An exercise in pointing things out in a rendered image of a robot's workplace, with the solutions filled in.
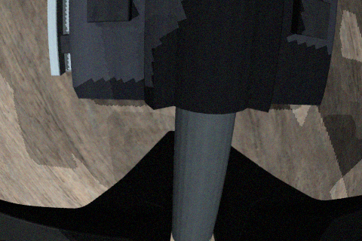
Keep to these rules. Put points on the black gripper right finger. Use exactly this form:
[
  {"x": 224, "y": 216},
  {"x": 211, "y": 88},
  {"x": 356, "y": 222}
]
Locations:
[{"x": 256, "y": 206}]

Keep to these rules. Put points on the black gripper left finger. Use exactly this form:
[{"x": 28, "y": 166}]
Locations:
[{"x": 137, "y": 208}]

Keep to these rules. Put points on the grey metal shaft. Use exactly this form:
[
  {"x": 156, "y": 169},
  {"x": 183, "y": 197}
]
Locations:
[{"x": 201, "y": 153}]

